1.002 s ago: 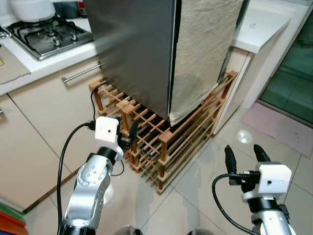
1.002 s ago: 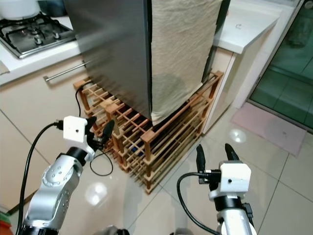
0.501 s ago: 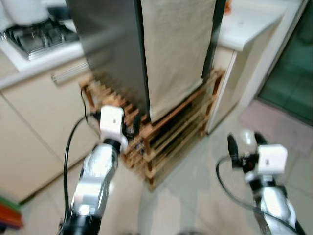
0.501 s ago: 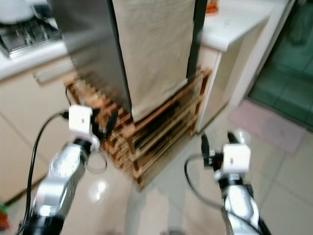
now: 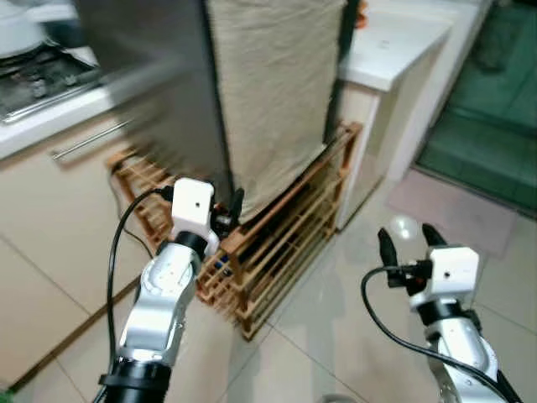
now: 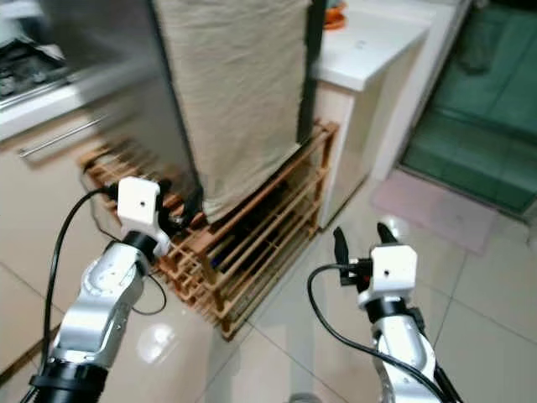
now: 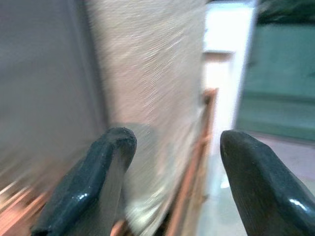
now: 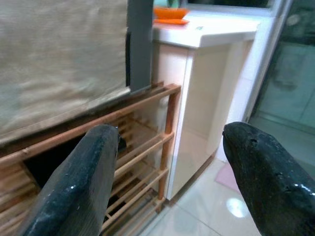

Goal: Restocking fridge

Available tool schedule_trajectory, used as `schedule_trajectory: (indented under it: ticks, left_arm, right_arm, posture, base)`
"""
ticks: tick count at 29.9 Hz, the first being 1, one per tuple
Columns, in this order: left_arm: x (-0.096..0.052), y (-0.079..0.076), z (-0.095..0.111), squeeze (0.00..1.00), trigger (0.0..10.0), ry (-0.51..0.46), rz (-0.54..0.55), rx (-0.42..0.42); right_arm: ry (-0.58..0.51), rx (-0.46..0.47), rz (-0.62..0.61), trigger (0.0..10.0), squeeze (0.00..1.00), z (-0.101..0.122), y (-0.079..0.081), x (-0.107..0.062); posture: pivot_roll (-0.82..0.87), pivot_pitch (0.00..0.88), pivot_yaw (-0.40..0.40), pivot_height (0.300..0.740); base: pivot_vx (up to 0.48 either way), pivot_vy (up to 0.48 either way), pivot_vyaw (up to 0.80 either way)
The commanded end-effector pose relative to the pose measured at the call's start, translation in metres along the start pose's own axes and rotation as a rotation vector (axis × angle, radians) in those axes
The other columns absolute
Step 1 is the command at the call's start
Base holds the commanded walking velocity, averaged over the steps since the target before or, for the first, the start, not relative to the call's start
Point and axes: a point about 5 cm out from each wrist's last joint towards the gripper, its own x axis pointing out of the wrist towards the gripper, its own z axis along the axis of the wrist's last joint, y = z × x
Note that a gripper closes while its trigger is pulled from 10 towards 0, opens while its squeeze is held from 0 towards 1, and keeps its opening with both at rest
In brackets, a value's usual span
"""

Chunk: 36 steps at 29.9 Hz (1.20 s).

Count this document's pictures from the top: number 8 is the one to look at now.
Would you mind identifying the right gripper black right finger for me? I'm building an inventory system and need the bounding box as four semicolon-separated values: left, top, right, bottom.
222;121;315;236

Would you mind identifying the white counter cabinet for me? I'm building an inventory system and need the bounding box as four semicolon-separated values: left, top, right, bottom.
151;11;261;201

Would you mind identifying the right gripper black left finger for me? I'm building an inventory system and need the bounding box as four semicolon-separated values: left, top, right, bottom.
21;124;121;236

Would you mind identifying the beige cloth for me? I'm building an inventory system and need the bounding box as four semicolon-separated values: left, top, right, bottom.
0;0;131;146

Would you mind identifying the wooden slatted rack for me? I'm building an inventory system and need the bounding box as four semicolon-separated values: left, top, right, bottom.
0;82;183;236

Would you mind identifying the orange tray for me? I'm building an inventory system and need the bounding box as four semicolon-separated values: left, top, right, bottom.
153;6;190;26

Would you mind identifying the pink floor mat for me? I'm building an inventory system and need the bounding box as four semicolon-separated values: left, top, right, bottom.
214;161;243;195

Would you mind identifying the green cup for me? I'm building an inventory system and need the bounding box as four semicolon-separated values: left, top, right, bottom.
166;0;186;8

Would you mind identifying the green glass sliding door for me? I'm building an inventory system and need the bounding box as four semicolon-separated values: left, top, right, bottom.
246;0;315;170

